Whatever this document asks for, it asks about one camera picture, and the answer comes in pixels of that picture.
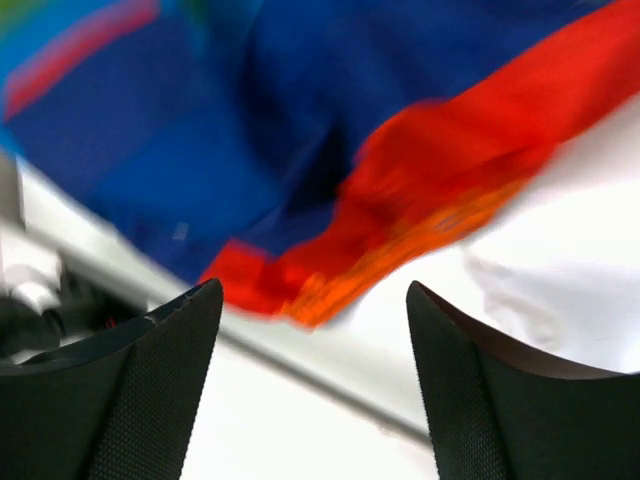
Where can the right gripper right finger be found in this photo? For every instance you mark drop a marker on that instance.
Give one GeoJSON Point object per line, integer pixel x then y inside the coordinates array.
{"type": "Point", "coordinates": [498, 408]}

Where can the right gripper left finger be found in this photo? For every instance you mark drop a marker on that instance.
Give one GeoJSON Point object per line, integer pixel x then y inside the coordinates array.
{"type": "Point", "coordinates": [118, 405]}

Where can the rainbow striped shorts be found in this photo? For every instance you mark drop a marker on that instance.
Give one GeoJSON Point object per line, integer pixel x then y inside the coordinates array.
{"type": "Point", "coordinates": [299, 151]}

